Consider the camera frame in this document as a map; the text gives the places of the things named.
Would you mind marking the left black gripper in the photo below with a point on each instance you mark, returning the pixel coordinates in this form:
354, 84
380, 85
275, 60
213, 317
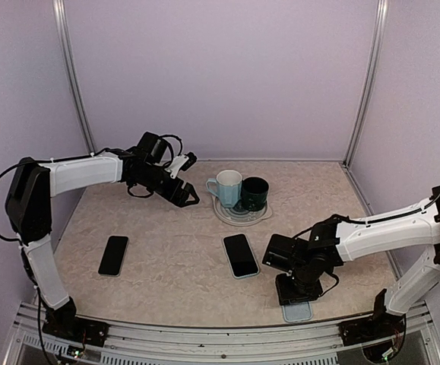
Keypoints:
180, 200

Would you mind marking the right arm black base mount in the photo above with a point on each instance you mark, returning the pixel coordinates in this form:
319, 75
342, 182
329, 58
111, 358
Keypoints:
366, 329

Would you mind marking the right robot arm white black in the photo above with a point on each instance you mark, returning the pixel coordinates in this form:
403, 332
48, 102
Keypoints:
341, 239

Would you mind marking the dark green ceramic mug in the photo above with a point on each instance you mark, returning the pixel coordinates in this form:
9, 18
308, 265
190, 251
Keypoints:
254, 193

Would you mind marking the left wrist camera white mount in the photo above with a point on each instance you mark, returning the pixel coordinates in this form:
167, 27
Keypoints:
181, 163

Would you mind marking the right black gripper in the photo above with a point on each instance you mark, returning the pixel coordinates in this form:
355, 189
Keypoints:
285, 293

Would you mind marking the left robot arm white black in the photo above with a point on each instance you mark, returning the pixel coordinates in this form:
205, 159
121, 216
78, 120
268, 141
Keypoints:
35, 183

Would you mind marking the right aluminium frame post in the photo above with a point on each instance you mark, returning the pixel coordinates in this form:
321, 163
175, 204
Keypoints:
369, 82

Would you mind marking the left aluminium frame post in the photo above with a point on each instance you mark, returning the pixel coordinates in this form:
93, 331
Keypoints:
60, 16

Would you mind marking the light blue ceramic mug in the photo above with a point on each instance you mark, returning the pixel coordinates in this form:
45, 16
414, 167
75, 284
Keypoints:
226, 187

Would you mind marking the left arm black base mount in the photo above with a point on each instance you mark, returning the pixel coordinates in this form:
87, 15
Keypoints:
77, 329

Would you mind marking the purple edged black phone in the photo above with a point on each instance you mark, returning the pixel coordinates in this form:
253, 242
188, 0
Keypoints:
240, 255

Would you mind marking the light blue phone case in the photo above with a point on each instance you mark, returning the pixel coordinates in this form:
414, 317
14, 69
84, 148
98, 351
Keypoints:
297, 312
248, 275

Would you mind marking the grey ceramic plate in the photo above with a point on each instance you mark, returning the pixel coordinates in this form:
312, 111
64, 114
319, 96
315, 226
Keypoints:
238, 217

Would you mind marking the aluminium frame post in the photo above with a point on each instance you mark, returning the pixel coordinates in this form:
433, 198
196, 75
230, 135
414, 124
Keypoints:
60, 16
369, 82

